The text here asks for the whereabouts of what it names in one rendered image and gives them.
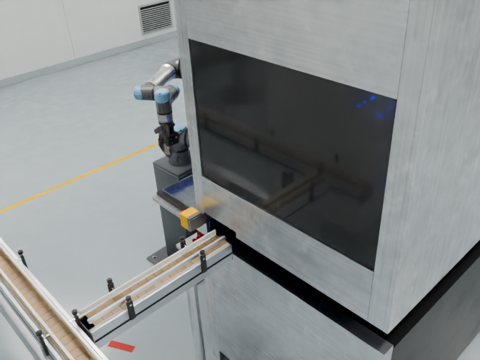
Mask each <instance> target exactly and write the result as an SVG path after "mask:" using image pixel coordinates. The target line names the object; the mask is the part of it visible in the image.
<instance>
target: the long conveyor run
mask: <svg viewBox="0 0 480 360"><path fill-rule="evenodd" d="M18 254H19V256H20V257H21V258H18V257H17V256H16V254H15V253H14V252H13V251H12V250H11V249H10V248H9V247H8V246H7V245H6V244H5V243H4V241H3V240H2V239H1V238H0V294H1V295H2V296H3V298H4V299H5V300H6V302H7V303H8V305H9V306H10V307H11V308H12V310H13V311H14V313H15V314H16V315H17V316H18V317H19V319H20V320H21V322H22V323H23V324H24V326H25V327H26V328H27V329H28V330H29V332H30V333H31V335H32V336H33V337H34V338H35V340H36V341H37V343H38V344H39V346H40V347H41V348H42V349H43V350H44V353H45V354H46V355H47V356H48V357H49V358H50V359H51V360H108V359H107V358H106V357H105V356H104V354H103V353H102V352H101V351H100V350H99V348H98V347H97V346H96V345H95V344H94V343H93V341H92V340H91V339H90V338H89V337H88V336H87V335H86V334H85V333H84V332H83V330H82V327H81V323H80V321H79V317H78V315H77V314H78V311H77V309H73V310H72V311H71V313H72V315H74V318H73V319H72V318H71V317H70V316H69V315H68V314H67V313H66V311H65V310H64V309H63V308H62V307H61V306H60V304H59V303H58V302H57V301H56V300H55V299H54V297H53V296H52V295H51V294H50V293H49V292H48V291H47V290H46V289H45V288H44V287H43V285H42V284H41V283H40V282H39V281H38V279H37V278H36V277H35V276H34V275H33V274H32V273H31V272H30V271H29V269H28V266H27V264H26V261H25V258H24V256H23V250H18ZM21 261H22V262H21Z"/></svg>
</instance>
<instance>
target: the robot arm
mask: <svg viewBox="0 0 480 360"><path fill-rule="evenodd" d="M173 79H182V75H181V63H180V58H175V59H171V60H169V61H167V62H166V63H164V64H163V65H161V67H160V68H159V71H158V72H156V73H155V74H154V75H153V76H152V77H151V78H150V79H149V80H148V81H147V82H146V83H145V84H144V85H141V84H140V85H136V86H135V87H134V98H135V99H137V100H142V101H143V100H146V101H155V103H156V113H157V118H158V122H159V125H160V126H158V127H157V128H156V129H154V132H155V134H159V138H158V144H159V147H160V148H161V150H162V151H163V153H164V154H165V155H166V156H167V157H168V161H169V164H170V165H172V166H186V165H188V164H190V163H191V153H190V151H189V148H190V146H189V134H188V128H187V127H186V125H184V124H176V125H175V123H174V121H173V112H172V103H173V102H174V101H175V100H176V99H177V98H178V95H179V93H180V89H179V87H178V86H177V85H176V84H168V85H166V86H164V85H165V84H166V83H167V82H168V81H171V80H173ZM167 147H168V148H167Z"/></svg>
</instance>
